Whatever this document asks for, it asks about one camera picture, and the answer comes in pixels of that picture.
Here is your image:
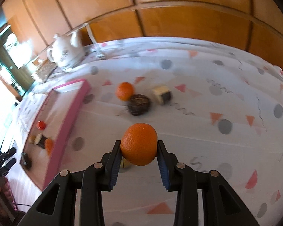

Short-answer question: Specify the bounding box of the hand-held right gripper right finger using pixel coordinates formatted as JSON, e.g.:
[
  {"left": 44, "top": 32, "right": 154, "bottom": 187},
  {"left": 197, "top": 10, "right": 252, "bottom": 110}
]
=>
[{"left": 157, "top": 140, "right": 260, "bottom": 226}]

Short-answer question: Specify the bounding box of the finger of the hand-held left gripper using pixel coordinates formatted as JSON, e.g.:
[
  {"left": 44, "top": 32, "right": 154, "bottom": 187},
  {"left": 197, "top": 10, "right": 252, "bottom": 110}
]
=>
[
  {"left": 0, "top": 158, "right": 17, "bottom": 176},
  {"left": 0, "top": 147, "right": 17, "bottom": 164}
]

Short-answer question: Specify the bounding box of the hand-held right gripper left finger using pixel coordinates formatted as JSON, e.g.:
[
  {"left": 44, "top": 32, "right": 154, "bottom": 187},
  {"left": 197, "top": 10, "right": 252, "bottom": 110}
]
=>
[{"left": 18, "top": 140, "right": 122, "bottom": 226}]

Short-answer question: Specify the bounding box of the dark cylinder piece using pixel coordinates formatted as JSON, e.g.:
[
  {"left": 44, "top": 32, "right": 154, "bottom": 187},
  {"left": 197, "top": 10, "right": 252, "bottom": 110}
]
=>
[{"left": 21, "top": 153, "right": 33, "bottom": 169}]

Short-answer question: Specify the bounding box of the dark cylinder with speckled top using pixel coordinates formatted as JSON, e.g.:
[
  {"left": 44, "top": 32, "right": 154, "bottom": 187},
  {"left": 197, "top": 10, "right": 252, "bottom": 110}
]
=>
[{"left": 29, "top": 134, "right": 48, "bottom": 148}]

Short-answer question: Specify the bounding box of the orange tangerine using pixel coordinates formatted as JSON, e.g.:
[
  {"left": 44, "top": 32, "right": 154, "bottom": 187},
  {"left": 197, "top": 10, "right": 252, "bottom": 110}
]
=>
[
  {"left": 116, "top": 82, "right": 135, "bottom": 101},
  {"left": 120, "top": 123, "right": 158, "bottom": 166},
  {"left": 45, "top": 138, "right": 55, "bottom": 156}
]

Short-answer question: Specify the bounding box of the pink cardboard tray box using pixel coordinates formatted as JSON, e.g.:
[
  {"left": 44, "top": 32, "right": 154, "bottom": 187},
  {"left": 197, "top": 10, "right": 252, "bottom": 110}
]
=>
[{"left": 20, "top": 79, "right": 91, "bottom": 191}]

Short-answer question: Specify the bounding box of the large dark round fruit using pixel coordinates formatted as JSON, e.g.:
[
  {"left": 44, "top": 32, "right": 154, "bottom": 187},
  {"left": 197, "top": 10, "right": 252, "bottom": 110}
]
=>
[{"left": 127, "top": 94, "right": 151, "bottom": 116}]

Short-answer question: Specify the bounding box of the cream cylinder piece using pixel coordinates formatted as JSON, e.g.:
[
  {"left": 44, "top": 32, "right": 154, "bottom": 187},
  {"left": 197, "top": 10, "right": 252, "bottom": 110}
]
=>
[{"left": 152, "top": 85, "right": 173, "bottom": 105}]

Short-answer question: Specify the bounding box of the person's left forearm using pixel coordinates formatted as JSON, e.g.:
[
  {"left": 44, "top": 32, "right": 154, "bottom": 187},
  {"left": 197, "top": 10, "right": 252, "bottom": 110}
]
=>
[{"left": 0, "top": 178, "right": 24, "bottom": 225}]

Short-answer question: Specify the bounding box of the patterned white tablecloth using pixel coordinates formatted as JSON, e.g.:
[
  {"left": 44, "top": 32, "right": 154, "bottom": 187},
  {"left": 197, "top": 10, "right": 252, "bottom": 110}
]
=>
[{"left": 5, "top": 36, "right": 283, "bottom": 226}]

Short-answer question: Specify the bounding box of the wooden glass-panel door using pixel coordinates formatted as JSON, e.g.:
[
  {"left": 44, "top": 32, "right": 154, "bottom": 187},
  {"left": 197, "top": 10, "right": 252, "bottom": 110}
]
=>
[{"left": 0, "top": 24, "right": 37, "bottom": 97}]

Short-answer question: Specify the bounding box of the silver kettle base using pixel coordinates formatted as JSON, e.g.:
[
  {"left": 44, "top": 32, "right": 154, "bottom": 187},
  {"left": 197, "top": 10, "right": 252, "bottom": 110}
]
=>
[{"left": 59, "top": 60, "right": 85, "bottom": 72}]

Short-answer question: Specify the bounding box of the white floral ceramic kettle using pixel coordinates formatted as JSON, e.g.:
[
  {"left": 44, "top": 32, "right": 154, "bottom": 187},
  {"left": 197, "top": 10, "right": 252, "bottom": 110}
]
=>
[{"left": 46, "top": 30, "right": 83, "bottom": 67}]

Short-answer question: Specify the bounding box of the white power cord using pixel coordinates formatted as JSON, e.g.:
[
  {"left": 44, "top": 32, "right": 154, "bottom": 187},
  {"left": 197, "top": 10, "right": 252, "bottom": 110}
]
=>
[{"left": 79, "top": 22, "right": 106, "bottom": 59}]

